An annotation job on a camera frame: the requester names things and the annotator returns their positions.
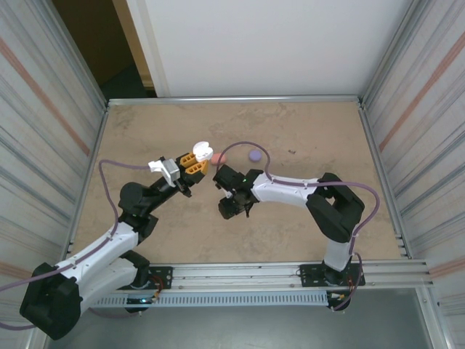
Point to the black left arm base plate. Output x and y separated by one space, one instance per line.
161 278

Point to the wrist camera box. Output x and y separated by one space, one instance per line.
229 194
170 171

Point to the aluminium table edge rail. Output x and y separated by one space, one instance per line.
181 100

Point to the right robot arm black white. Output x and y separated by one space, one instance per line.
283 191

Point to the beige door frame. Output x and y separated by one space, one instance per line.
133 36

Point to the white earbud charging case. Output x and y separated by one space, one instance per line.
201 151

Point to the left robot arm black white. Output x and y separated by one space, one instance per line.
94 254

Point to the brown wooden door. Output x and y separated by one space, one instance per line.
91 36

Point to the aluminium side frame rail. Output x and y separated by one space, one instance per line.
100 138
371 138

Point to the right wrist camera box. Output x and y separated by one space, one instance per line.
229 194

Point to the pink earbud charging case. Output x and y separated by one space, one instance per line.
219 159

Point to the purple earbud charging case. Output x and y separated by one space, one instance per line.
255 155

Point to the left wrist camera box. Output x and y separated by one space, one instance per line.
170 171

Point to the aluminium mounting rail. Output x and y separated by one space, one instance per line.
232 276

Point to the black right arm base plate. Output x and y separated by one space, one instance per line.
309 276

